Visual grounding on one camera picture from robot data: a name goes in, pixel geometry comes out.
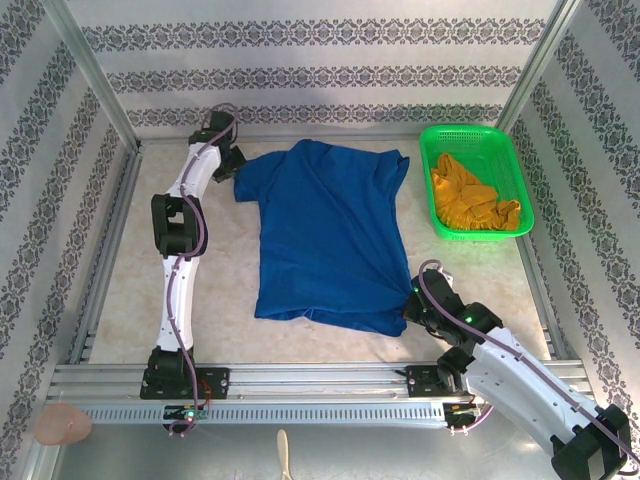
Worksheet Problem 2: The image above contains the blue t-shirt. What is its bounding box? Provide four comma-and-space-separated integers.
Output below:
233, 138, 412, 337

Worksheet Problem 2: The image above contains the yellow crumpled cloth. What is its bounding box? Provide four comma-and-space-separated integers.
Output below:
430, 152, 524, 234

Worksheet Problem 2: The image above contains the small controller board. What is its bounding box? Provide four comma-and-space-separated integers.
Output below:
163, 404, 210, 424
443, 401, 484, 429

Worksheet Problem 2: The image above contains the green plastic basket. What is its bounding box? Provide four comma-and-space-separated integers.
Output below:
418, 123, 536, 244

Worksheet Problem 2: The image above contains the wooden stick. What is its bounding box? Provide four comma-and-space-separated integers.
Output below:
276, 428, 293, 480

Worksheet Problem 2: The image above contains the pink translucent cup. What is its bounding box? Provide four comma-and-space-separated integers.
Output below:
33, 403, 94, 446

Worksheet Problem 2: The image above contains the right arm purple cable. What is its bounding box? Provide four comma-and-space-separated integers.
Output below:
417, 258, 640, 474

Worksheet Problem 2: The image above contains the thin aluminium wall rail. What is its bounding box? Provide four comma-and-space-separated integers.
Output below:
134, 130, 426, 147

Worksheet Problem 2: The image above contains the wide aluminium base rail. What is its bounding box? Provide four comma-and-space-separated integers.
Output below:
47, 362, 596, 401

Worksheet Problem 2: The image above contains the slotted grey cable duct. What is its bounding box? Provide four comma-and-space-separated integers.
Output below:
79, 402, 451, 426

